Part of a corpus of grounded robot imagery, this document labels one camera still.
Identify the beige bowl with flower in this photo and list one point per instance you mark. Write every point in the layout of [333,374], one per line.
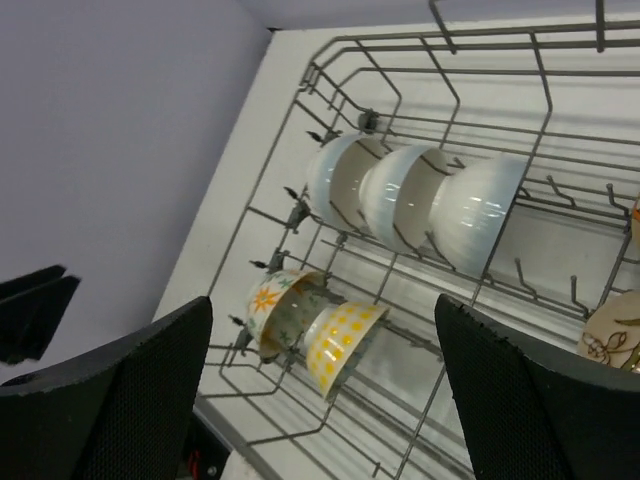
[635,217]

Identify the yellow dotted bowl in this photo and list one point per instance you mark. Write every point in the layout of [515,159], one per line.
[337,341]

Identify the beige bowl with plant drawing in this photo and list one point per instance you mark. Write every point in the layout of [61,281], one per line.
[611,335]

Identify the light blue bowl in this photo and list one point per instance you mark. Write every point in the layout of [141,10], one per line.
[397,194]
[469,211]

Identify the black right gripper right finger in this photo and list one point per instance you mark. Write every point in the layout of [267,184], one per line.
[531,410]

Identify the light blue bowl rack end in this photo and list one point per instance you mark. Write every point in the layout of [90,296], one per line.
[334,176]

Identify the orange green floral bowl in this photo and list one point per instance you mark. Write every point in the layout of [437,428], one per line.
[282,307]

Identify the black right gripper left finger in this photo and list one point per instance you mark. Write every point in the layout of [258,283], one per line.
[120,411]

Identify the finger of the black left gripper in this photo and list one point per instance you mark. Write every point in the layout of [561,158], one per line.
[32,307]

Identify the grey wire dish rack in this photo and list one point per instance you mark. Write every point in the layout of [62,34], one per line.
[562,96]

